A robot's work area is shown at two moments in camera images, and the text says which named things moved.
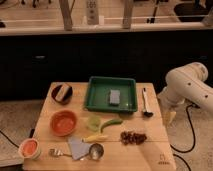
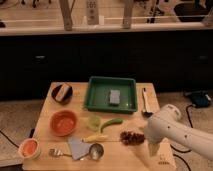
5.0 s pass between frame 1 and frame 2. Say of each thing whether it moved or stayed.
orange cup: stayed
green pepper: stayed
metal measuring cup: stayed
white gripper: moved
